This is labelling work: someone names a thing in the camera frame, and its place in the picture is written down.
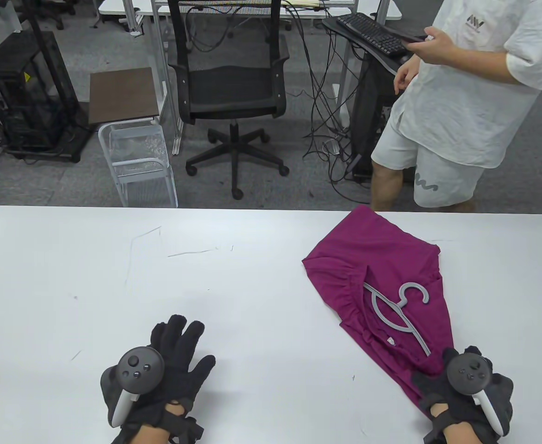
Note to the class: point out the person's right hand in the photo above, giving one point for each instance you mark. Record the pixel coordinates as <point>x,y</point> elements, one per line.
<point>437,397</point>

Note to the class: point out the person's left hand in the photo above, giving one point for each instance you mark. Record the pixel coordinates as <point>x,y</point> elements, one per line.
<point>185,365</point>

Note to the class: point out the gray hanger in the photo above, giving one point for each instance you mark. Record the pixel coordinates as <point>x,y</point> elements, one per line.
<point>382,317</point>

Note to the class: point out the magenta shorts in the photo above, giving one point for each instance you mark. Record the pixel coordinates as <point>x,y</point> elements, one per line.
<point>382,252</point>

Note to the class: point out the person's left forearm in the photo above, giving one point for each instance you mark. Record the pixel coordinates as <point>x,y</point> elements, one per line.
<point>148,434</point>

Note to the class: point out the person's right forearm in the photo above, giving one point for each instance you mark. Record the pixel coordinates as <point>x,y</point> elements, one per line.
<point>458,434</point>

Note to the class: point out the gray handheld controller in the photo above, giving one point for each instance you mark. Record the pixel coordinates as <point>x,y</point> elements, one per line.
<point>139,370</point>
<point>469,374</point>

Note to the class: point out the white power strip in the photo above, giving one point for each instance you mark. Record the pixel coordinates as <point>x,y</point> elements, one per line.
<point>332,147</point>

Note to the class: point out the white cart with brown top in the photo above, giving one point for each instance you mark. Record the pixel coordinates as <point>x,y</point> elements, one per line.
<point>122,95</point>

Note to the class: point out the black mesh office chair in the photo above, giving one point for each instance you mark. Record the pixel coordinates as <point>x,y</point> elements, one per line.
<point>231,90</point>

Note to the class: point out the black computer cart with tray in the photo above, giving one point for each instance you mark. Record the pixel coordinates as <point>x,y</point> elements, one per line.
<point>370,106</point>

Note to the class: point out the black computer rack with pole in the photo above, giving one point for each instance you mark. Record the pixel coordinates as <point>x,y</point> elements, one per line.
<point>25,92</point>

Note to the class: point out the black computer mouse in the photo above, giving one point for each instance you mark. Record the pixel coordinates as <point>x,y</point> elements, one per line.
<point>406,58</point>

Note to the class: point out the black keyboard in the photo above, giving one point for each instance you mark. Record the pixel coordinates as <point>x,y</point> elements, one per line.
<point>372,32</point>

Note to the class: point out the black swivel chair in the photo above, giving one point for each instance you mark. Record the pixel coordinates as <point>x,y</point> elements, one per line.
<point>55,9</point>

